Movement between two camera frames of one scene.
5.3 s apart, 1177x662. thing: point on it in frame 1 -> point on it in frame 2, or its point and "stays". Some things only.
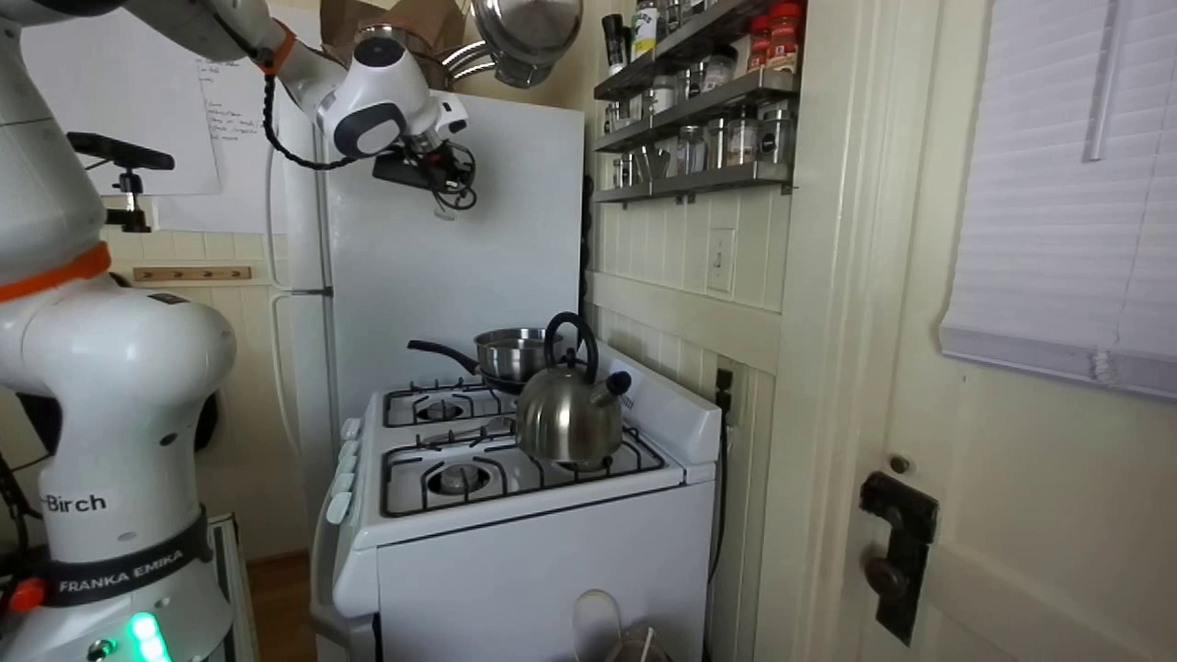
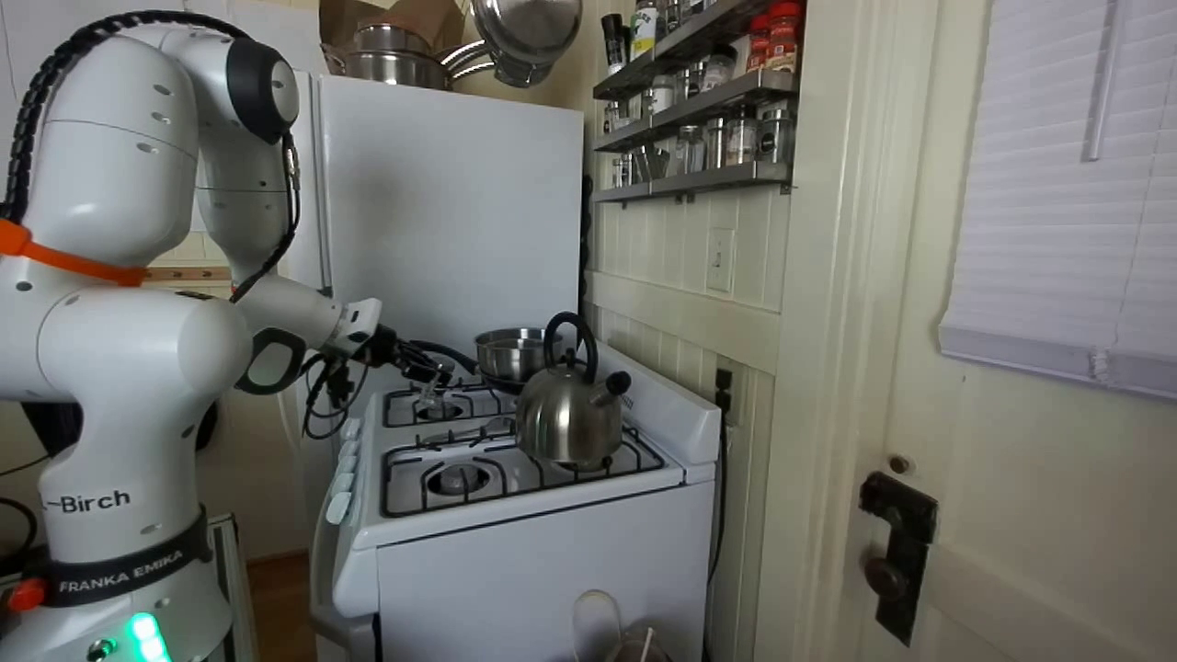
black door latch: x=899 y=571 stays
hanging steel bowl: x=531 y=29 stays
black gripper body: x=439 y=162 -> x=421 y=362
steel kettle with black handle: x=568 y=414 stays
